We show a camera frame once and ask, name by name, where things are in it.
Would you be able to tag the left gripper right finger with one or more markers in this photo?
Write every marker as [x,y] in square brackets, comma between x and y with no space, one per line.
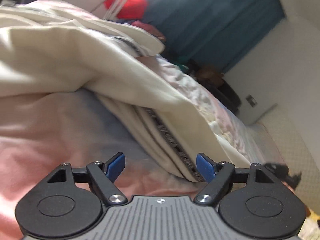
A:
[251,201]

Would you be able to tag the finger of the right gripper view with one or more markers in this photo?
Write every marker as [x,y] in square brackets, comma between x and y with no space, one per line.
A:
[281,171]

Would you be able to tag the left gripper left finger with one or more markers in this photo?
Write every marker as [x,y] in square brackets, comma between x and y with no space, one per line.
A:
[70,201]

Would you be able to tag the cream white zip jacket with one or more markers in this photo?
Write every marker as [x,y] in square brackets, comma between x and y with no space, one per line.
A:
[171,115]

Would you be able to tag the pink clothes pile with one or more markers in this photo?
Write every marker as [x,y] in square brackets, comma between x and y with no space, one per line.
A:
[150,29]

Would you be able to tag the pastel pink bed duvet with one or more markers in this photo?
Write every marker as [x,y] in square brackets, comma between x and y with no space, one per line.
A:
[40,131]

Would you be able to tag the dark armchair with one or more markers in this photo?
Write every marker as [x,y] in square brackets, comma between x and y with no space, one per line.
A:
[225,94]

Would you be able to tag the brown paper bag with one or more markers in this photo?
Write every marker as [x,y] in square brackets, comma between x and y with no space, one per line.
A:
[210,75]

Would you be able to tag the teal window curtain right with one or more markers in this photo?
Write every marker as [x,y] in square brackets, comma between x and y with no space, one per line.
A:
[216,32]

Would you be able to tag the red bag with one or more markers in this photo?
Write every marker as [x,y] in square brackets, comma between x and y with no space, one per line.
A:
[132,9]

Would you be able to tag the wall switch plate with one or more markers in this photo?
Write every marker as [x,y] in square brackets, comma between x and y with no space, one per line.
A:
[252,102]

